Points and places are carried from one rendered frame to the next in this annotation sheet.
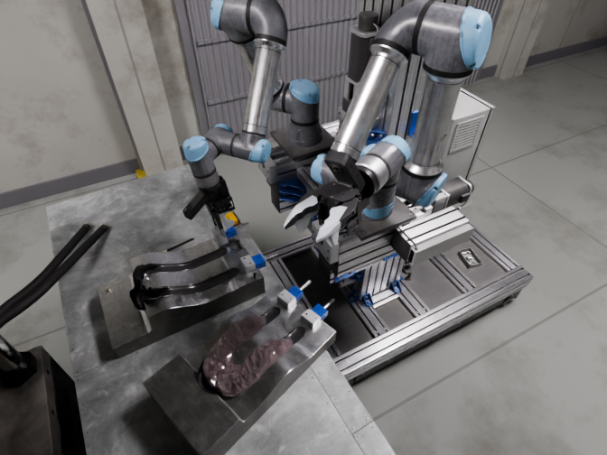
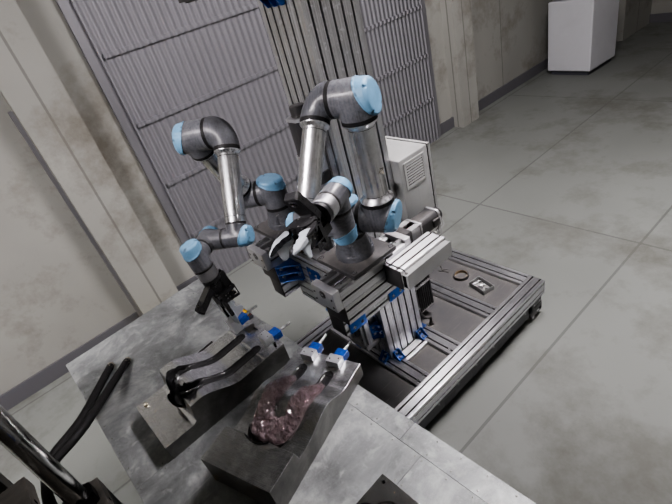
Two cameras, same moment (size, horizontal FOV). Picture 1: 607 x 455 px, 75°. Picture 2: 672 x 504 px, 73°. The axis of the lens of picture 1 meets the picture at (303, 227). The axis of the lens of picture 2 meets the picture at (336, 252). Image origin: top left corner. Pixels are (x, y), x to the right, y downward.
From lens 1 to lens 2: 0.44 m
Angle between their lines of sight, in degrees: 13
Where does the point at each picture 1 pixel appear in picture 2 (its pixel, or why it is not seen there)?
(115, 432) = not seen: outside the picture
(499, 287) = (516, 300)
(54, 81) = (41, 261)
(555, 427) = (619, 410)
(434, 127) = (369, 165)
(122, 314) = (165, 419)
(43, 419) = not seen: outside the picture
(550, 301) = (574, 300)
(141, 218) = (159, 343)
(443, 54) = (350, 111)
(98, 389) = (161, 490)
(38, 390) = not seen: outside the picture
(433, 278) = (454, 315)
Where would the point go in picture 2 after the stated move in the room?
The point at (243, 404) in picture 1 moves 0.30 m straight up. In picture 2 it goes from (295, 445) to (260, 376)
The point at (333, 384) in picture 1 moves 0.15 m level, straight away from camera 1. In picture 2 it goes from (372, 407) to (366, 371)
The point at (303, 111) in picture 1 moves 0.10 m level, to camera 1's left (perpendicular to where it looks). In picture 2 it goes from (274, 198) to (252, 206)
